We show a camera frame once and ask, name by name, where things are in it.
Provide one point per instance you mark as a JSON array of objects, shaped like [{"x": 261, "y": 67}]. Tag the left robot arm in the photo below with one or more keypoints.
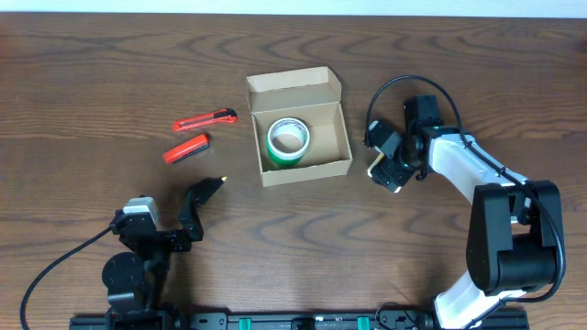
[{"x": 135, "y": 279}]

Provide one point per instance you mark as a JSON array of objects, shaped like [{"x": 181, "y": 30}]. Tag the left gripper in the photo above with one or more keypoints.
[{"x": 189, "y": 220}]

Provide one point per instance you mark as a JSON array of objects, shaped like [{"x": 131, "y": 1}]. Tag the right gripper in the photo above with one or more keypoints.
[{"x": 407, "y": 135}]

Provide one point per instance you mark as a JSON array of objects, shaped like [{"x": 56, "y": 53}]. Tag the green tape roll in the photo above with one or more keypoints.
[{"x": 286, "y": 150}]

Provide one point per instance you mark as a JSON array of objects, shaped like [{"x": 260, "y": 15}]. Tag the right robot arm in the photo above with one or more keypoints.
[{"x": 515, "y": 245}]

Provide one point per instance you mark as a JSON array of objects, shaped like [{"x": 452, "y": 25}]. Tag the white tape roll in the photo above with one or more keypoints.
[{"x": 289, "y": 125}]

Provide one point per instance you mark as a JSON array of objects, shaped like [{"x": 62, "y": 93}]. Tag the black glue bottle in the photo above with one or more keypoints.
[{"x": 202, "y": 191}]

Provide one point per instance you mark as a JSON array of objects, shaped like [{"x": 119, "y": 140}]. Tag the open brown cardboard box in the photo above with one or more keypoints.
[{"x": 312, "y": 95}]

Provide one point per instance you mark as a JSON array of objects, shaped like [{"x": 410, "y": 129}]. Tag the red utility knife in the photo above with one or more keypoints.
[{"x": 221, "y": 116}]

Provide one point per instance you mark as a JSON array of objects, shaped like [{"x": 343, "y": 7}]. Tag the red black stapler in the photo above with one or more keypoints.
[{"x": 187, "y": 149}]

